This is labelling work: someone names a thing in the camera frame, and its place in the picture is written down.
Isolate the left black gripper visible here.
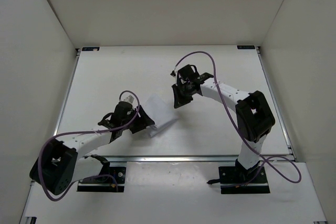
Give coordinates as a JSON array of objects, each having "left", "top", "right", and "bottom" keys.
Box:
[{"left": 122, "top": 104, "right": 154, "bottom": 133}]

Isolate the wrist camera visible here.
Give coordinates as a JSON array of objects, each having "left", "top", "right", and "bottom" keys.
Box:
[
  {"left": 170, "top": 70, "right": 179, "bottom": 79},
  {"left": 123, "top": 95, "right": 134, "bottom": 104}
]

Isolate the aluminium rail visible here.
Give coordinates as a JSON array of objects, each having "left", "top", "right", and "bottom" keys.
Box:
[{"left": 104, "top": 155, "right": 237, "bottom": 163}]

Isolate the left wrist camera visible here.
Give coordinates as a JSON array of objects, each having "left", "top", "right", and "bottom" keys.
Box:
[{"left": 123, "top": 95, "right": 134, "bottom": 104}]

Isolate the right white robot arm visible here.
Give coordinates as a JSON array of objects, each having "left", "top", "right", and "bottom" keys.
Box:
[{"left": 171, "top": 65, "right": 275, "bottom": 183}]

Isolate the white skirt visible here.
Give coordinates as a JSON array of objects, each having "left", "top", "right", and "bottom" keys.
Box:
[{"left": 143, "top": 94, "right": 179, "bottom": 137}]

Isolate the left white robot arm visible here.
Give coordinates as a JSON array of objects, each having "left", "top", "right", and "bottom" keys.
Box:
[{"left": 29, "top": 101, "right": 155, "bottom": 196}]

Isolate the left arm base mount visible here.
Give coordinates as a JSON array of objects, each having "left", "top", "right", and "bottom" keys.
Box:
[{"left": 77, "top": 166, "right": 127, "bottom": 193}]

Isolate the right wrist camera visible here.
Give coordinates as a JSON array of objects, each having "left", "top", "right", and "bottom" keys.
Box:
[{"left": 170, "top": 70, "right": 179, "bottom": 79}]

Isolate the left blue label sticker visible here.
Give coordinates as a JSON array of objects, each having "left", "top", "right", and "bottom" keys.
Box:
[{"left": 81, "top": 47, "right": 100, "bottom": 51}]

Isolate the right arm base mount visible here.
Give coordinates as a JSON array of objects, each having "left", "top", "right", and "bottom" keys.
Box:
[{"left": 207, "top": 166, "right": 270, "bottom": 195}]

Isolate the right blue label sticker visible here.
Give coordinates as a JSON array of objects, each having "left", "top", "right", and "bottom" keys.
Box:
[{"left": 237, "top": 45, "right": 255, "bottom": 50}]

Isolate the blue label sticker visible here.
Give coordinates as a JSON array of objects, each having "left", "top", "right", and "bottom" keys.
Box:
[
  {"left": 237, "top": 45, "right": 255, "bottom": 50},
  {"left": 81, "top": 47, "right": 100, "bottom": 51}
]

